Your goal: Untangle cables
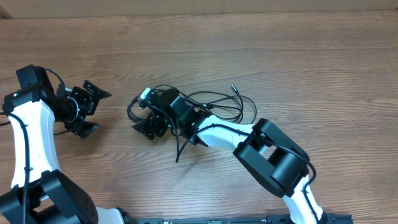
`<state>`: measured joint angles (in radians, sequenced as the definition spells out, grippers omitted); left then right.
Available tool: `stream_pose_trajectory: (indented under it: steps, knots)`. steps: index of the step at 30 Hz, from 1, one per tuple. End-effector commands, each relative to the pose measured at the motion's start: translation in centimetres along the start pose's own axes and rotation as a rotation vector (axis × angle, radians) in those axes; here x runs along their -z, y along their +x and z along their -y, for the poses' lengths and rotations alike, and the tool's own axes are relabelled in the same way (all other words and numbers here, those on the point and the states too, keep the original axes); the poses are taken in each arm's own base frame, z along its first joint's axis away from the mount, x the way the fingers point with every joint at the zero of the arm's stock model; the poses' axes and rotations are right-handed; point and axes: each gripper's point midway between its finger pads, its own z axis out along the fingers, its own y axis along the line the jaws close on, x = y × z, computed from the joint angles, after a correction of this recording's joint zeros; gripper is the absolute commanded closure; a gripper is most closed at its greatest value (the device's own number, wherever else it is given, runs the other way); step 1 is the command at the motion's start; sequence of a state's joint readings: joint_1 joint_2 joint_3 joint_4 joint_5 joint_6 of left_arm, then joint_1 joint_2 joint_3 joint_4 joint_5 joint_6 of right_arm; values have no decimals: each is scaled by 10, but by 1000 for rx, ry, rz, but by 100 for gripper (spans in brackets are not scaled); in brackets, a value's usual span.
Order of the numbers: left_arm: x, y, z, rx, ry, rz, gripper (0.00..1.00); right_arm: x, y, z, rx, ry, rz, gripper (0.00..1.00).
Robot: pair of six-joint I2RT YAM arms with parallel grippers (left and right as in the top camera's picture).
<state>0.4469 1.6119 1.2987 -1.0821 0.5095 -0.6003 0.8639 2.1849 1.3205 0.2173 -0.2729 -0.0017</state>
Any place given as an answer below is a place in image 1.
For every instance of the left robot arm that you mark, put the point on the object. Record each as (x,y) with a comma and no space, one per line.
(40,192)

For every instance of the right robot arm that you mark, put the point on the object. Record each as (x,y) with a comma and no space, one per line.
(277,163)

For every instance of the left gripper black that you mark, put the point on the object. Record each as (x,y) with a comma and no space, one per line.
(86,99)

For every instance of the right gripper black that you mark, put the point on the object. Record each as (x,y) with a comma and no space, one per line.
(158,116)

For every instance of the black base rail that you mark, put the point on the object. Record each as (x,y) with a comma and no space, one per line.
(270,219)

